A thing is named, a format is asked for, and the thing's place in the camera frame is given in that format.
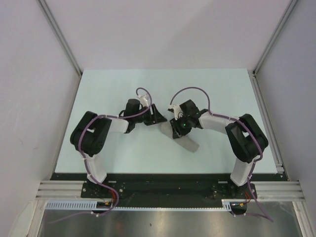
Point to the white slotted cable duct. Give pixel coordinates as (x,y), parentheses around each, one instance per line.
(71,205)

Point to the right aluminium corner post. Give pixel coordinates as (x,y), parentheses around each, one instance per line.
(276,34)

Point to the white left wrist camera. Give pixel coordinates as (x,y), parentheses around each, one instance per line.
(145,100)

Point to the aluminium corner post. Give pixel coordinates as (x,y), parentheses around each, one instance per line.
(276,34)
(48,14)

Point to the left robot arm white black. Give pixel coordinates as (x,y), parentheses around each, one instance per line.
(90,134)

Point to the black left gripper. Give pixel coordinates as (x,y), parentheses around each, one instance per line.
(155,118)

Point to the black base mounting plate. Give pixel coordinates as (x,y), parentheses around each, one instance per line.
(167,190)

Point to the grey cloth napkin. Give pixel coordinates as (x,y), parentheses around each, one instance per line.
(185,142)

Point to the left aluminium corner post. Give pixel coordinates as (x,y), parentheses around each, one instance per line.
(48,14)

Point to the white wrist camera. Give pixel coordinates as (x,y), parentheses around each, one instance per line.
(176,110)
(145,100)

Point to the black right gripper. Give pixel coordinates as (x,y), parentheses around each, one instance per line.
(178,132)

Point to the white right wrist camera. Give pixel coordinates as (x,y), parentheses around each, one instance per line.
(176,110)

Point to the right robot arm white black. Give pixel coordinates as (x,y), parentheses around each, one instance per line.
(246,138)

